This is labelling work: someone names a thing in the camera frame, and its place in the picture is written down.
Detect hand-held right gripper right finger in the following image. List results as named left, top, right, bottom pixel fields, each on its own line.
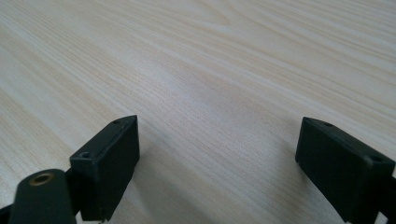
left=294, top=116, right=396, bottom=224

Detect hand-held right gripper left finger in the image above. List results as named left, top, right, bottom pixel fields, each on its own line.
left=68, top=114, right=141, bottom=222

